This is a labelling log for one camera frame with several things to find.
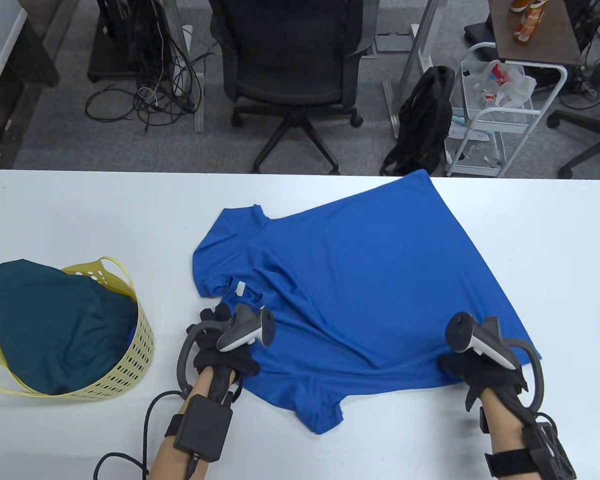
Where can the person's right hand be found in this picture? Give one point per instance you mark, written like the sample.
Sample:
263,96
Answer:
485,380

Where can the brown side table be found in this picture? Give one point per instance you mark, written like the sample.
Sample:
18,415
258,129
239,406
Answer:
550,35

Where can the black computer cabinet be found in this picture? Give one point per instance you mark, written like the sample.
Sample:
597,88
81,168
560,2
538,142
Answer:
125,45

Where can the white desk leg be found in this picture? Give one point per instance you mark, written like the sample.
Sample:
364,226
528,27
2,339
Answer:
198,100

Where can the person's left hand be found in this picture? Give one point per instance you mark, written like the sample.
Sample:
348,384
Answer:
225,362

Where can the white metal utility cart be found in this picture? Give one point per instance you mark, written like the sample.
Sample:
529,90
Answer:
505,125

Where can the person's left forearm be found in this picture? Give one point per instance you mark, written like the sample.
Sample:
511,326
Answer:
167,460

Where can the grey white handheld controller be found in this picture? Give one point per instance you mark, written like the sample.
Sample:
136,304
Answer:
245,327
480,342

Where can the dark wooden desk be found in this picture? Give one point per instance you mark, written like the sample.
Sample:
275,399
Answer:
25,65

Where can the black box wrist camera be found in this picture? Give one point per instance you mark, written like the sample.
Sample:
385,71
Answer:
202,427

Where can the black mesh office chair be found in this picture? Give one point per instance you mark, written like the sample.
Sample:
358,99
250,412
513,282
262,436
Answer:
290,75

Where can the grey desk foot plate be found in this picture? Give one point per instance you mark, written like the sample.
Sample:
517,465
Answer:
392,42

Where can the black swivel chair base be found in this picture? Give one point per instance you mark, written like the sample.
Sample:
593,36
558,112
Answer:
587,130

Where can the orange bottle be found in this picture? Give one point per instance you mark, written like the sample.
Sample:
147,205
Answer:
529,22
520,5

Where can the black backpack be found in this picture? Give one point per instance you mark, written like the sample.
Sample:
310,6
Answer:
425,125

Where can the teal shorts clothes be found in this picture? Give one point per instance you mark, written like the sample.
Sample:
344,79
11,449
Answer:
55,325

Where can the white plastic bag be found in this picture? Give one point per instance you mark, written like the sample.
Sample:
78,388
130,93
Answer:
510,85

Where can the blue t-shirt clothes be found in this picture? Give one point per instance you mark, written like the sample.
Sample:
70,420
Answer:
370,290

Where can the person's right forearm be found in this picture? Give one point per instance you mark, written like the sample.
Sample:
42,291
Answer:
502,430

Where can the yellow perforated laundry basket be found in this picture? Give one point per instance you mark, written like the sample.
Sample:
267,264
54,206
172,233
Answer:
130,370

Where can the silver metal desk leg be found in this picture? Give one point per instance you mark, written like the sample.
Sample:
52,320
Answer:
415,55

